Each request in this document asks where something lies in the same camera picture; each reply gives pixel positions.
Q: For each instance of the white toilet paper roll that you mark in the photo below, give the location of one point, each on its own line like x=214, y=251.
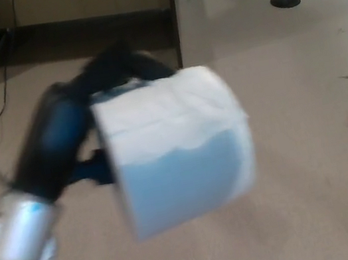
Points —
x=178, y=156

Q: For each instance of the black round floor cover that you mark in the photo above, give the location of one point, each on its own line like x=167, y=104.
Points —
x=285, y=0

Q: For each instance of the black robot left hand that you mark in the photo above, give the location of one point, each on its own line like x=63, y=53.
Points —
x=50, y=138

